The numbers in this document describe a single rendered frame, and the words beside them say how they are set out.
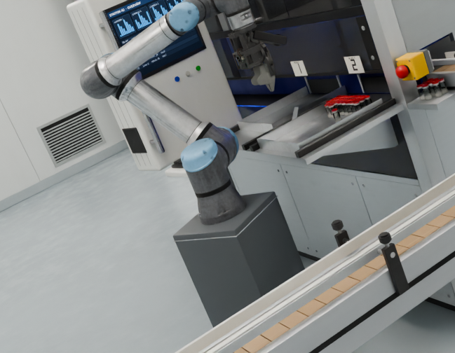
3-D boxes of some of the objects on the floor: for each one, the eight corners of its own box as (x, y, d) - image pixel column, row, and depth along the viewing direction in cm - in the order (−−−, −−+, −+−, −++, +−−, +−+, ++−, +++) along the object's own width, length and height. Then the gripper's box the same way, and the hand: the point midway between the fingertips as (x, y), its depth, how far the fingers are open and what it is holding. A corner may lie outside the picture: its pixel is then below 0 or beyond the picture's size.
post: (478, 319, 256) (280, -310, 196) (491, 323, 251) (291, -321, 191) (465, 328, 254) (261, -306, 194) (478, 333, 248) (273, -317, 189)
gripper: (223, 34, 211) (248, 99, 217) (237, 31, 203) (263, 99, 209) (246, 23, 214) (270, 88, 220) (261, 20, 206) (285, 87, 212)
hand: (273, 86), depth 215 cm, fingers closed
